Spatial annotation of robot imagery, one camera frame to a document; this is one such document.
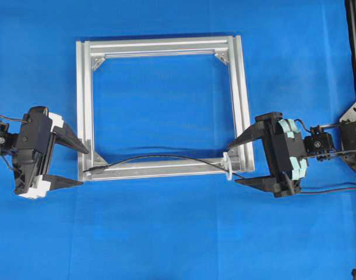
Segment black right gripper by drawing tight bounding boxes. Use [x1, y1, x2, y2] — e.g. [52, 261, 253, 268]
[228, 112, 308, 198]

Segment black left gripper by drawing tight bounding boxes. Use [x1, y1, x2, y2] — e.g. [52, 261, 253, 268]
[12, 106, 89, 198]

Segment black usb cable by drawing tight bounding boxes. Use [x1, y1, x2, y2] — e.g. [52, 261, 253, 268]
[83, 154, 248, 179]

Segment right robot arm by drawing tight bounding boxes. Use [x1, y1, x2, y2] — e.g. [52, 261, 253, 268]
[229, 112, 336, 198]

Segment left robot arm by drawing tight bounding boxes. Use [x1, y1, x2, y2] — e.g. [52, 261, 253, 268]
[0, 106, 89, 199]

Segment white zip tie loop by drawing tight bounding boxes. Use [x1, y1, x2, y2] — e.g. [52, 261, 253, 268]
[220, 152, 233, 181]

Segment red black wire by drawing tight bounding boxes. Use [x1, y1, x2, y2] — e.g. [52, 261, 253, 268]
[298, 183, 356, 195]

